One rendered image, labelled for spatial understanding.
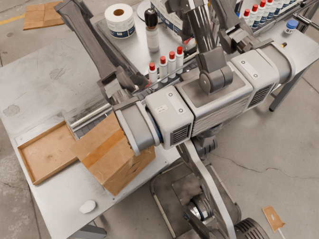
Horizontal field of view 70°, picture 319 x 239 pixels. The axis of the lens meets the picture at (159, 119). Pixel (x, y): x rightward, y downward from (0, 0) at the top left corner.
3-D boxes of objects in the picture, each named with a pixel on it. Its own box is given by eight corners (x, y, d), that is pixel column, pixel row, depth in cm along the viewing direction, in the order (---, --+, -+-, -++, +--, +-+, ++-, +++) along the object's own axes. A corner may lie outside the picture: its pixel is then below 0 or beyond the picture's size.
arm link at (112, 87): (110, 102, 73) (124, 92, 73) (99, 79, 78) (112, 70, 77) (123, 112, 82) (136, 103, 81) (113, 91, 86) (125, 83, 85)
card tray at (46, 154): (66, 123, 143) (63, 119, 140) (85, 154, 133) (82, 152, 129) (20, 149, 136) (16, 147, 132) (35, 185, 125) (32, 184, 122)
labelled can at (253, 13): (246, 27, 170) (255, 2, 152) (251, 31, 168) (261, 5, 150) (241, 30, 169) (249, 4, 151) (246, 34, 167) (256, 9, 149)
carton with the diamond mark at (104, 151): (127, 130, 137) (119, 106, 113) (156, 157, 128) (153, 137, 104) (87, 165, 127) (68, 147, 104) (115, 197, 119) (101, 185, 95)
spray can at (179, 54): (179, 67, 155) (180, 43, 137) (184, 71, 153) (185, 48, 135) (173, 70, 153) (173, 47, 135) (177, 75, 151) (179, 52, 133)
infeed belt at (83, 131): (265, 18, 180) (267, 13, 177) (273, 23, 177) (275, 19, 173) (75, 130, 139) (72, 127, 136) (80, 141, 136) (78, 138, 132)
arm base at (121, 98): (121, 129, 77) (113, 110, 66) (112, 110, 80) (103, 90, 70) (144, 118, 78) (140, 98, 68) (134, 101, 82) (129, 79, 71)
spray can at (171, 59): (172, 71, 153) (173, 48, 135) (177, 76, 151) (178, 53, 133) (166, 75, 152) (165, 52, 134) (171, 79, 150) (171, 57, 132)
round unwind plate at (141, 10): (160, -6, 194) (160, -7, 193) (183, 13, 181) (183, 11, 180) (130, 9, 186) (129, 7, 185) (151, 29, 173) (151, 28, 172)
